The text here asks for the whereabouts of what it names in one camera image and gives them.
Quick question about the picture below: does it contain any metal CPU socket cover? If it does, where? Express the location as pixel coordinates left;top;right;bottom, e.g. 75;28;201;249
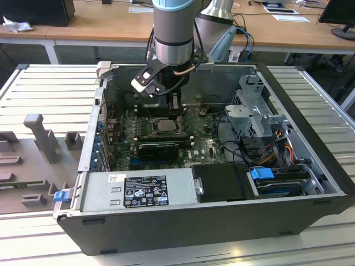
176;109;187;132

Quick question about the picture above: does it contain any silver square CPU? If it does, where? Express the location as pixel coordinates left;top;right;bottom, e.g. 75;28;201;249
154;119;177;132

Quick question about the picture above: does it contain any black RAM slot bank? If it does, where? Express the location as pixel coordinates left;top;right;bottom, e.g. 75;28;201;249
136;134;192;142
137;103;186;117

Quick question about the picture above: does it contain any CPU socket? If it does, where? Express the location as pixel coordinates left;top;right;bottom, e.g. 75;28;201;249
151;115;187;137

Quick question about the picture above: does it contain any pale blue teach pendant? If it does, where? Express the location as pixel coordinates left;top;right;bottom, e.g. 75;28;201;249
209;24;238;62

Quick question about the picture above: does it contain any grey case release latch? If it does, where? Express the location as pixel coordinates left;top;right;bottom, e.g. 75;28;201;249
95;60;113;84

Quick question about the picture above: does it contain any green motherboard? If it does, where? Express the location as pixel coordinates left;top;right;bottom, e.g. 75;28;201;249
110;105;231;171

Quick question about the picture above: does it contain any black graphics card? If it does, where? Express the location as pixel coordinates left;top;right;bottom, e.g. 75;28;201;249
137;142;180;161

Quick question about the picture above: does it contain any wooden desk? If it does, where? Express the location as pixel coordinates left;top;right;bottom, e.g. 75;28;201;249
0;0;355;55

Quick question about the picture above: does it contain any silver metal drive cage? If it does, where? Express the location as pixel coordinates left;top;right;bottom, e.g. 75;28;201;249
224;73;292;140

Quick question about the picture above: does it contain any silver power supply unit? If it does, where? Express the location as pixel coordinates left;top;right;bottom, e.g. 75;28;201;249
80;167;200;213

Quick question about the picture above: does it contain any black computer box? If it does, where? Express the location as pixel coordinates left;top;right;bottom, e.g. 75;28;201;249
0;0;76;28

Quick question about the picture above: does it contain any black open PC case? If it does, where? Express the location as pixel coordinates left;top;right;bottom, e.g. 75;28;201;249
52;60;355;257

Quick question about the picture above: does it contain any hard disk drive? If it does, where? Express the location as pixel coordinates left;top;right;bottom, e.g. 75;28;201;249
255;180;303;198

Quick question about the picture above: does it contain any blue case latch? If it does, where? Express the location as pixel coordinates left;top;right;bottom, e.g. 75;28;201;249
54;190;69;203

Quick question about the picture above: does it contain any grey parts rack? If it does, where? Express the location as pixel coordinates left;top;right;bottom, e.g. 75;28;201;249
0;113;87;216

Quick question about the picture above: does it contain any crumpled white paper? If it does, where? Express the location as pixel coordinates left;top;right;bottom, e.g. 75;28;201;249
2;15;34;34

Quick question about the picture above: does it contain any black computer monitor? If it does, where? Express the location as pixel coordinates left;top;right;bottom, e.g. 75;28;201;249
318;0;355;41

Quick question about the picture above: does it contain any black camera cable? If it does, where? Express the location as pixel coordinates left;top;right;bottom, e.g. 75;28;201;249
155;65;194;97

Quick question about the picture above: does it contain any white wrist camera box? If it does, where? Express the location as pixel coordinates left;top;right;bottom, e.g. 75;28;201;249
130;65;162;98

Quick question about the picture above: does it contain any blue cable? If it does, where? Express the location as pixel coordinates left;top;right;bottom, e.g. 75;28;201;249
235;26;255;54

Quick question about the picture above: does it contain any black looped cable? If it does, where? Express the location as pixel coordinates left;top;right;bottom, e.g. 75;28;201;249
217;110;252;165

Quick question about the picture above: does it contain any yellow red wire bundle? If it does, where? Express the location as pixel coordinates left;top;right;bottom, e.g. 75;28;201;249
260;135;295;167

